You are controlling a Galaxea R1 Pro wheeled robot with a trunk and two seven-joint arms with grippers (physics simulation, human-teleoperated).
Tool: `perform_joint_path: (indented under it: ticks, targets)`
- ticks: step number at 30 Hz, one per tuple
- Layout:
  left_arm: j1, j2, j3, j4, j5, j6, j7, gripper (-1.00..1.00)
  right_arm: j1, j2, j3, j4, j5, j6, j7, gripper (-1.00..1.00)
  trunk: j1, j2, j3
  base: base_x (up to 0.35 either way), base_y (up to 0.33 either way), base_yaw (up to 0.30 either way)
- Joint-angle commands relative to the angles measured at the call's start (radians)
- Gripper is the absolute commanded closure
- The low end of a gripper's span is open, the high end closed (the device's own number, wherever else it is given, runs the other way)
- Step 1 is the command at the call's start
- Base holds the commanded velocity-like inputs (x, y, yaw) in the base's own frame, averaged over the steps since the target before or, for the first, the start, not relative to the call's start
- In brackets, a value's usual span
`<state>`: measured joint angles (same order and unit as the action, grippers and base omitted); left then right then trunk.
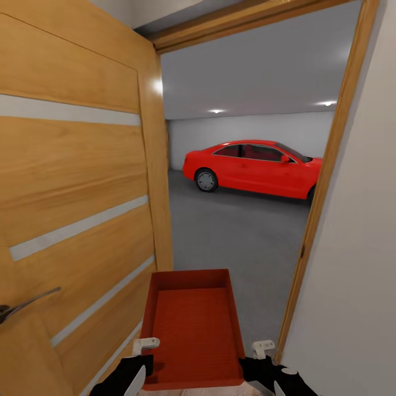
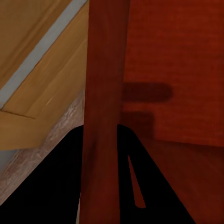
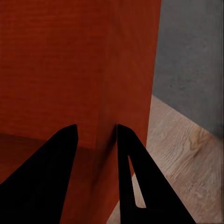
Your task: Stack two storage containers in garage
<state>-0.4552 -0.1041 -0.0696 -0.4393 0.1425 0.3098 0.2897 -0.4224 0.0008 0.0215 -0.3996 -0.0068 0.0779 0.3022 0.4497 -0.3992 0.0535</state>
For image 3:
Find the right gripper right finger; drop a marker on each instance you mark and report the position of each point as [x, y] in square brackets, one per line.
[163, 204]

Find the storage box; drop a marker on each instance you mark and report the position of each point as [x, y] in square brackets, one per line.
[84, 62]

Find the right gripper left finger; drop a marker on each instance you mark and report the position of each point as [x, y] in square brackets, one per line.
[35, 192]

